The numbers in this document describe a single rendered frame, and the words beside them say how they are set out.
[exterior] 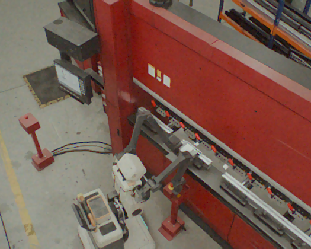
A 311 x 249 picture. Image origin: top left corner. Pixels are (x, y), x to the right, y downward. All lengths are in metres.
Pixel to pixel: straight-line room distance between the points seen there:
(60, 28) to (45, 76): 2.67
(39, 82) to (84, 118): 1.13
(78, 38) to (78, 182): 1.98
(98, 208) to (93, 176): 1.36
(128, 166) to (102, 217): 0.57
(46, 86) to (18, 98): 0.46
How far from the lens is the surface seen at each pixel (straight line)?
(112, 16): 3.35
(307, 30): 4.83
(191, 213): 4.43
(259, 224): 3.53
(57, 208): 4.63
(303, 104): 2.54
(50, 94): 5.95
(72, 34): 3.60
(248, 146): 3.10
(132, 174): 3.13
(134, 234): 4.03
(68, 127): 5.41
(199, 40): 2.87
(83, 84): 3.68
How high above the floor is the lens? 3.88
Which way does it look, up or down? 47 degrees down
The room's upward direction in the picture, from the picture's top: straight up
